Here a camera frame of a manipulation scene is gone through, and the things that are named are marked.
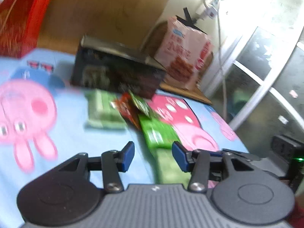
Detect white power strip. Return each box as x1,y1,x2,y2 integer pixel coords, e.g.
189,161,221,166
197,0,225,19

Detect black cardboard box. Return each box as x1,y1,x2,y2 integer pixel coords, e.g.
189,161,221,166
70,35,168,100

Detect red snack packet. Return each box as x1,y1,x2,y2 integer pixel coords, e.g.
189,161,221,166
111,93,142,130

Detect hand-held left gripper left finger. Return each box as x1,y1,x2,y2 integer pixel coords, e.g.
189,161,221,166
58,141,135,193

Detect bright green snack packet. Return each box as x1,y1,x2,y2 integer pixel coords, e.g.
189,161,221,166
138,113,182,151

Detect printed cartoon blanket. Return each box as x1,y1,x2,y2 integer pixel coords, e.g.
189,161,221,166
0,48,250,222

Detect pink snack bag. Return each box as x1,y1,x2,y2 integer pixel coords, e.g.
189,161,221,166
154,15,215,91

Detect small dark green snack packet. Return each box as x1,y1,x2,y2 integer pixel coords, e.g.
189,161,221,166
128,90,151,120

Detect light green snack packet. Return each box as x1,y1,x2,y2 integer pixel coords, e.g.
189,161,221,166
85,89,128,130

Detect long dark green snack packet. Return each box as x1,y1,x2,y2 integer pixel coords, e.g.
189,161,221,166
153,147,193,185

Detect white cable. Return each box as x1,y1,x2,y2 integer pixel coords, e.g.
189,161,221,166
214,3,230,123

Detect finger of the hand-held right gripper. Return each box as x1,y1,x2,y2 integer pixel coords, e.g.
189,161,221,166
209,148,262,161

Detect white window frame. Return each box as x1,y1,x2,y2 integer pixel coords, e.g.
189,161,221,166
203,0,304,154

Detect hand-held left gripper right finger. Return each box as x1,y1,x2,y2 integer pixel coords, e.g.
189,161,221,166
172,141,256,193

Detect crossed black tape strips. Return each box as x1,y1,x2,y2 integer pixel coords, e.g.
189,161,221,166
176,8,207,35

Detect red cardboard box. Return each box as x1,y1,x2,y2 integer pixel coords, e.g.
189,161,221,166
0,0,55,59

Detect wooden board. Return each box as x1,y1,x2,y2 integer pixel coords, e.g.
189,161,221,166
36,0,180,60

